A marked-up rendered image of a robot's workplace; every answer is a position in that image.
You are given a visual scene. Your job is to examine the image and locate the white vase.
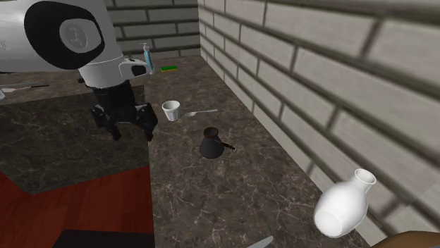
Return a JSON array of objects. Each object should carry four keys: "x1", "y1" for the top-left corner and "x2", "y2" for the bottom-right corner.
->
[{"x1": 312, "y1": 168, "x2": 377, "y2": 240}]

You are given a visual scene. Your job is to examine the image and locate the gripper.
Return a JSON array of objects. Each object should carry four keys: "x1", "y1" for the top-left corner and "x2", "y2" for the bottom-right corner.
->
[{"x1": 90, "y1": 80, "x2": 159, "y2": 142}]

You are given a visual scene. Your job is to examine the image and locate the silver spoon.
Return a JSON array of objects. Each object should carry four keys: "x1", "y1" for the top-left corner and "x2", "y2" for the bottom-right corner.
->
[{"x1": 184, "y1": 108, "x2": 219, "y2": 118}]

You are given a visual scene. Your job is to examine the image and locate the knife with dark handle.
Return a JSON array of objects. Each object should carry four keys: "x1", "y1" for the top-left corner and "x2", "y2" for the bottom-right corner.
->
[{"x1": 0, "y1": 83, "x2": 51, "y2": 94}]

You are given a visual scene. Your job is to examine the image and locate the brown wooden object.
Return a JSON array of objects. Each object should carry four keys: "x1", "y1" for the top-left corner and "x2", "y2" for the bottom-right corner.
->
[{"x1": 369, "y1": 230, "x2": 440, "y2": 248}]

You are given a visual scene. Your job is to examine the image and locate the white cup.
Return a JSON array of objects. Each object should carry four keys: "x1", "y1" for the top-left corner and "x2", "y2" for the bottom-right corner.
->
[{"x1": 161, "y1": 100, "x2": 181, "y2": 123}]

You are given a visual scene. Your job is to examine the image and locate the silver knife blade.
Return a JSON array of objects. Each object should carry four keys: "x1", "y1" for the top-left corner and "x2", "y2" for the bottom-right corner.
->
[{"x1": 245, "y1": 235, "x2": 275, "y2": 248}]

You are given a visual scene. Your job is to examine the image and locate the dark coffee pot with handle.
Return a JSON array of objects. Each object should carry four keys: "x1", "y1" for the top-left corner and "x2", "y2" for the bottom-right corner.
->
[{"x1": 198, "y1": 126, "x2": 238, "y2": 160}]

